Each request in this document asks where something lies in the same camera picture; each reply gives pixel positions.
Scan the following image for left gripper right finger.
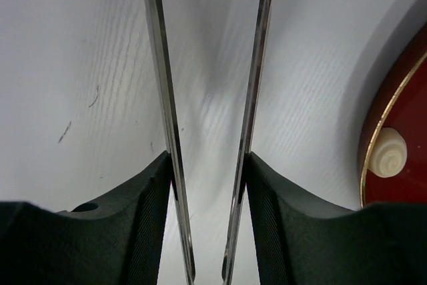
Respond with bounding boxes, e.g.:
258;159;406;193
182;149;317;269
246;154;426;284

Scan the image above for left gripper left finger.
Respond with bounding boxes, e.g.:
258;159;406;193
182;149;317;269
1;153;172;284

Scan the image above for metal serving tongs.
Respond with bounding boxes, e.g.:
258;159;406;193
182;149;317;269
144;0;272;284

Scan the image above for white oval chocolate on tray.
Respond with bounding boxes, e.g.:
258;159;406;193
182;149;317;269
368;127;408;178

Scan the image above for red round tray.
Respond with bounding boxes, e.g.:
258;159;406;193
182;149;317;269
358;26;426;206

